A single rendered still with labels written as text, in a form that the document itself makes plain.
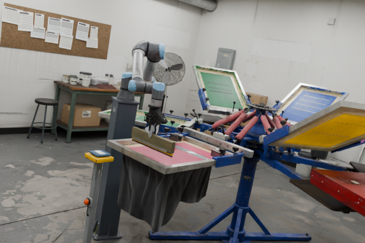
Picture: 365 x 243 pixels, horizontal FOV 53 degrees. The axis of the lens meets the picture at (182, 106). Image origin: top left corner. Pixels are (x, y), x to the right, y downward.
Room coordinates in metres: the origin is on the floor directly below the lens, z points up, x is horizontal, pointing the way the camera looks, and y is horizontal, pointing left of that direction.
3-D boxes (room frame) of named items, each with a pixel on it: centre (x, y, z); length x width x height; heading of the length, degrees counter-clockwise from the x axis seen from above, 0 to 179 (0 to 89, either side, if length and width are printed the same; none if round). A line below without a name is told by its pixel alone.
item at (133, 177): (2.32, 0.18, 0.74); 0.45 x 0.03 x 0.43; 48
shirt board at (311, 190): (2.69, -0.92, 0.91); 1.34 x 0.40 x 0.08; 18
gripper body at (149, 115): (2.37, 0.18, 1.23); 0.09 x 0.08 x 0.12; 48
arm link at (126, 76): (3.02, 0.47, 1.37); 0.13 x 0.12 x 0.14; 104
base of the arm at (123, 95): (3.02, 0.48, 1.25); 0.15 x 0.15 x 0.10
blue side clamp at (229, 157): (2.53, -0.38, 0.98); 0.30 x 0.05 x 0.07; 138
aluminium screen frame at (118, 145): (2.54, -0.01, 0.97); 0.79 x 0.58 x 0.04; 138
